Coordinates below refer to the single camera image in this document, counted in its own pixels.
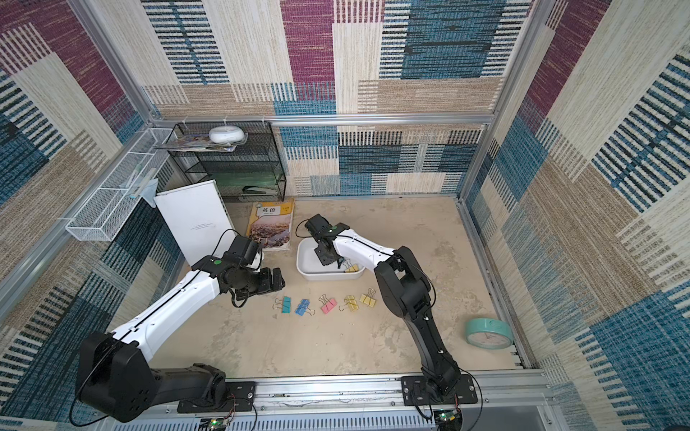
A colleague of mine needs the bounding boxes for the white book on stand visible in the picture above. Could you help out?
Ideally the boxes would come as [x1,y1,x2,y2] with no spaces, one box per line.
[155,180,237,266]

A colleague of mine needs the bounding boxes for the white wire wall basket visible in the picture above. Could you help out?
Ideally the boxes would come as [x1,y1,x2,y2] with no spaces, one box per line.
[66,128,172,242]

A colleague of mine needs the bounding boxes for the pink binder clip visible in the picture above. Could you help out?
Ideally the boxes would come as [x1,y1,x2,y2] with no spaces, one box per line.
[319,295,338,314]

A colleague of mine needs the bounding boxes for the blue binder clip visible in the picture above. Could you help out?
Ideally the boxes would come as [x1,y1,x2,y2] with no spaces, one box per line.
[295,299,316,317]

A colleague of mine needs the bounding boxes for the black mesh shelf rack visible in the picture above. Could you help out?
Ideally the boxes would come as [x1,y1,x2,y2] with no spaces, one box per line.
[166,121,287,202]

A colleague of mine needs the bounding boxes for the white round device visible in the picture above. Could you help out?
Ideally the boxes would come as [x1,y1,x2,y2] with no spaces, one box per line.
[208,126,245,145]

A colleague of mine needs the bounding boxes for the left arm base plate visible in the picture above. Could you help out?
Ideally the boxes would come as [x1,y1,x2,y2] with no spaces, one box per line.
[177,381,257,414]

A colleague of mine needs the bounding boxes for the teal binder clip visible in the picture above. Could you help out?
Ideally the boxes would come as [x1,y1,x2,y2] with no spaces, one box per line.
[272,296,292,314]

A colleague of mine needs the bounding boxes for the English textbook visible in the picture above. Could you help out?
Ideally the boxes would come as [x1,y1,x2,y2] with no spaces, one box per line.
[246,199,295,251]

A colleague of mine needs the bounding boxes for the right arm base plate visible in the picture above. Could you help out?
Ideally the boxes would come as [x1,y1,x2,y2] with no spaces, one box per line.
[400,374,480,407]

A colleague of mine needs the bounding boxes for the white plastic storage box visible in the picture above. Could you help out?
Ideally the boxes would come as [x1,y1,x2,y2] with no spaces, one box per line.
[295,237,367,282]

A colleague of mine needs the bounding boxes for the black stapler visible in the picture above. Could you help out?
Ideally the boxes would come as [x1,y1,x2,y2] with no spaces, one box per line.
[242,186,279,196]

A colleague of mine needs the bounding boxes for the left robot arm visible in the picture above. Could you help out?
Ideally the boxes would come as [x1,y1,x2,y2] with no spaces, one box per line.
[73,235,286,423]

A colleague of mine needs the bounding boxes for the teal tape roll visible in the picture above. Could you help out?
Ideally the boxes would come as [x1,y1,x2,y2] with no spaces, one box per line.
[465,318,514,350]

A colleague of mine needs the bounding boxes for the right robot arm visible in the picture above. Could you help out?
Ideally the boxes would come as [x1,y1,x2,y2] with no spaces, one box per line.
[304,214,462,403]

